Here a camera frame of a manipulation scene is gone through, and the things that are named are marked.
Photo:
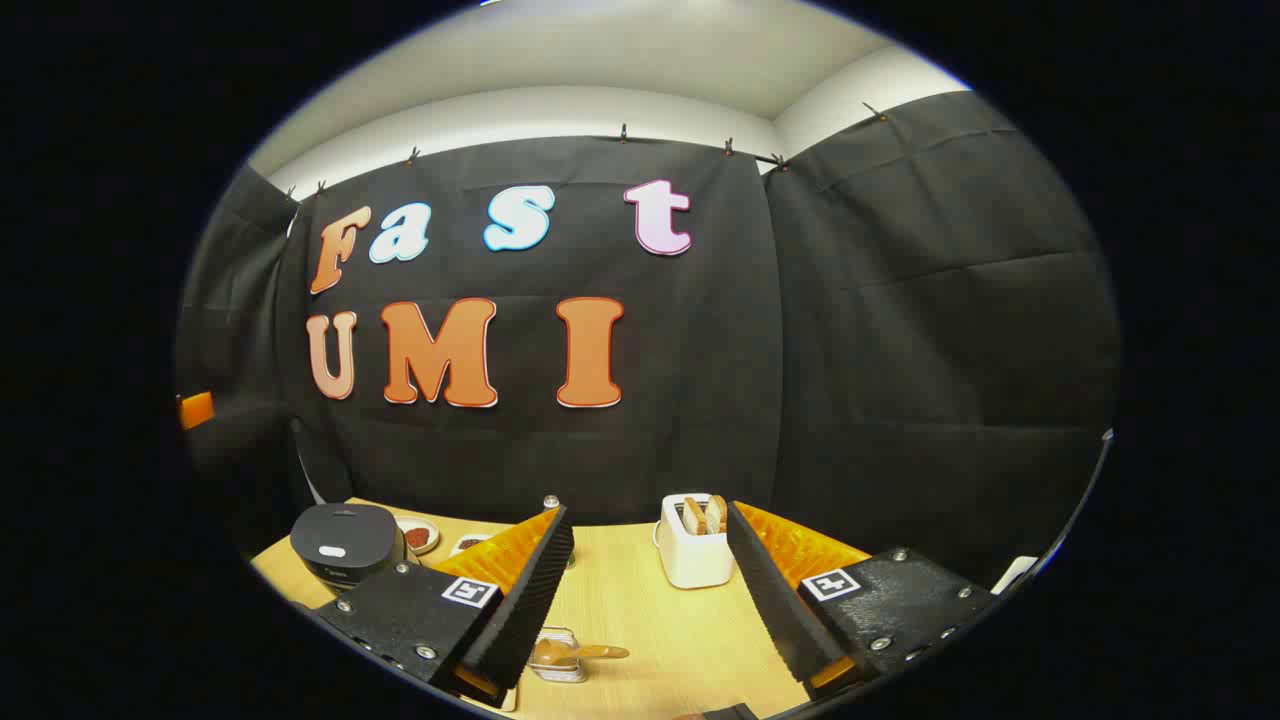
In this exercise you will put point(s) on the white divided dish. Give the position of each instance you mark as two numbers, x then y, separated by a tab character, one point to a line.
481	538

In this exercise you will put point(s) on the clear mesh chopstick holder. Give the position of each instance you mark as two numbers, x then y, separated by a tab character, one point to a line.
560	673

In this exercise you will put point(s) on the black backdrop cloth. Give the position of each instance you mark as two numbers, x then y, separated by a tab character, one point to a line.
700	450

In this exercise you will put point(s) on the white toaster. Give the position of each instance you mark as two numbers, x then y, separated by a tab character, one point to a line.
690	560

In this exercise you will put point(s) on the wooden spoon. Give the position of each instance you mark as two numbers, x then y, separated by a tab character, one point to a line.
600	652

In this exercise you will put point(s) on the green label plastic bottle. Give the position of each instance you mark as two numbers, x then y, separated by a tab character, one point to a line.
551	501

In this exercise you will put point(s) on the red-brown meat piece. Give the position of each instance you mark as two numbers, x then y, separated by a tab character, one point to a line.
418	537

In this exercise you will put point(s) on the black rice cooker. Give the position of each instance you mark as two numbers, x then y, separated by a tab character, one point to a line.
345	540

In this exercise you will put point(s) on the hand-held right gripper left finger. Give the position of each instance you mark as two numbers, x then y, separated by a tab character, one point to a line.
535	600

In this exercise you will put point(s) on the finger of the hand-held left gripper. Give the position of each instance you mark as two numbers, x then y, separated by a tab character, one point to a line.
196	411

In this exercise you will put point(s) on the small round white plate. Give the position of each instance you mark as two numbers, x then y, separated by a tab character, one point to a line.
431	524

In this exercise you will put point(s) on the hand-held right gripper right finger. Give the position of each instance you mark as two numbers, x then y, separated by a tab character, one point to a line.
775	600

